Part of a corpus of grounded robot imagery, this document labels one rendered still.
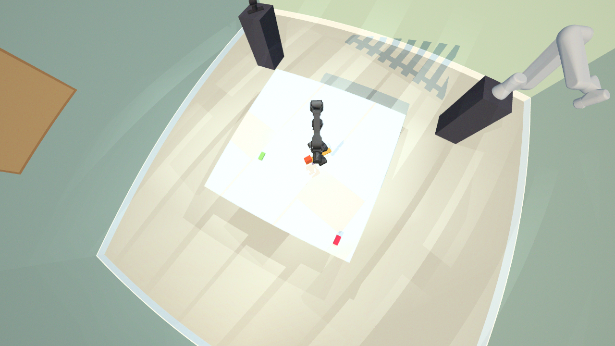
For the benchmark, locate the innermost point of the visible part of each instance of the orange and yellow bar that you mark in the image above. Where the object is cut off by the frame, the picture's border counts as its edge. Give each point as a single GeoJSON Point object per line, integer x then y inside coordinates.
{"type": "Point", "coordinates": [309, 159]}

